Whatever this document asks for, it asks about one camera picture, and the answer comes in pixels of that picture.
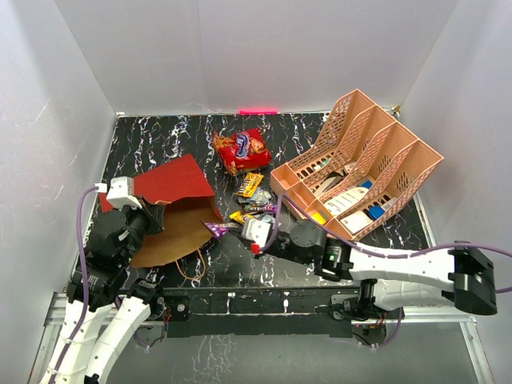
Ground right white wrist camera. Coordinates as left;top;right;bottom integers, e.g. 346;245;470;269
241;218;272;254

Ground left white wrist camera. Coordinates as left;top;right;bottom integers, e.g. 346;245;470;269
94;176;142;210

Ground purple cable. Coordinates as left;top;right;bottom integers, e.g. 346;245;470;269
47;186;99;381
255;193;512;294

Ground blue cube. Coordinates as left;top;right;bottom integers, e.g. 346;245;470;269
368;206;386;221

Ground purple candy packet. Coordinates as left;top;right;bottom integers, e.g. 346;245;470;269
203;222;242;239
242;203;277;214

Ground red paper bag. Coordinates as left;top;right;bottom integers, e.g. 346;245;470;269
100;154;223;268

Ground red cookie snack bag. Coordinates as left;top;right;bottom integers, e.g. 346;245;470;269
212;128;271;176

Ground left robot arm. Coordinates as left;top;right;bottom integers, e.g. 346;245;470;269
41;197;166;383

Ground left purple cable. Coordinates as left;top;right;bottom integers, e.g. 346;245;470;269
47;186;99;381

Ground white card pack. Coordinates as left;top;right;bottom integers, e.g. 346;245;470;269
341;211;373;235

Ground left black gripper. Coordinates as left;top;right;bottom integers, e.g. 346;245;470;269
118;194;165;264

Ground pink plastic file organizer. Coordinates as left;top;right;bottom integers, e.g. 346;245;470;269
270;90;443;241

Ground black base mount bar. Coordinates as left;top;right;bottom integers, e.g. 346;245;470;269
145;286;360;338

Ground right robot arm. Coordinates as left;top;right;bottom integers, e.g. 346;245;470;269
263;220;498;321

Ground pink tape strip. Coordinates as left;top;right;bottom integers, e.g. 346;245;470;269
238;108;278;115

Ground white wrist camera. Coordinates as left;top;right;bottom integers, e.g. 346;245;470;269
94;176;142;210
241;218;272;254

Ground yellow cube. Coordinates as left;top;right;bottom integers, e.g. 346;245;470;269
311;212;327;226

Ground white label card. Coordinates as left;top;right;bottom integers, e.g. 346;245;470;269
324;186;369;216

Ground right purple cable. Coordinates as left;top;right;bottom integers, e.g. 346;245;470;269
255;193;512;294

